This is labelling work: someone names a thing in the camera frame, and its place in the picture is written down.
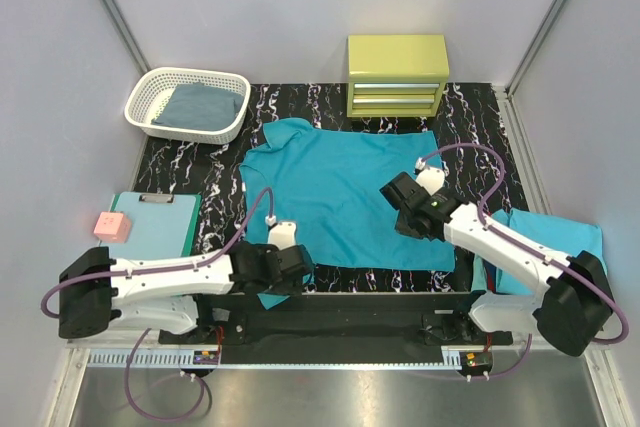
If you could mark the white plastic laundry basket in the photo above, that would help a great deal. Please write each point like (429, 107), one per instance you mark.
(153, 91)

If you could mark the yellow-green drawer cabinet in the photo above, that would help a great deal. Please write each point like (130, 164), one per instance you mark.
(396, 75)

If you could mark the pink cube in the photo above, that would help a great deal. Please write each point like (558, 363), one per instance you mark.
(112, 227)

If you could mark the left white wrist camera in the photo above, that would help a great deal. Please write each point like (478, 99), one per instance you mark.
(281, 234)

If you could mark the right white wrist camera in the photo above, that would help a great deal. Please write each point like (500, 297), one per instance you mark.
(430, 178)

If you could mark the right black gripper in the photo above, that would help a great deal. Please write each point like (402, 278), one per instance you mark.
(402, 228)

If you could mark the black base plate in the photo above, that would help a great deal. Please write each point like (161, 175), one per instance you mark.
(335, 328)

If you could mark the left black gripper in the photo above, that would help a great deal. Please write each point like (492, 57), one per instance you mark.
(292, 267)

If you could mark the light blue t shirt pile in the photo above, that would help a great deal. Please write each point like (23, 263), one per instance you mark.
(558, 233)

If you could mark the light blue clipboard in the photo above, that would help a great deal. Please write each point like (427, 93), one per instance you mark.
(150, 217)

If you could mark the folded grey-blue t shirt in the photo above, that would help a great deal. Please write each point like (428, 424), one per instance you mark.
(200, 107)

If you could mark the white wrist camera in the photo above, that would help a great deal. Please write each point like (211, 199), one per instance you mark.
(430, 178)
(281, 234)

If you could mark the dark blue t shirt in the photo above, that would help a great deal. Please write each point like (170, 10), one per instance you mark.
(491, 276)

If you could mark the teal t shirt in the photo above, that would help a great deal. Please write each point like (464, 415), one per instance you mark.
(328, 183)

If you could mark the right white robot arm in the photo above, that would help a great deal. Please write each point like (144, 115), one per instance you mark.
(569, 298)

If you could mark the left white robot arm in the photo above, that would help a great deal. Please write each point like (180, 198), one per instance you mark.
(98, 292)

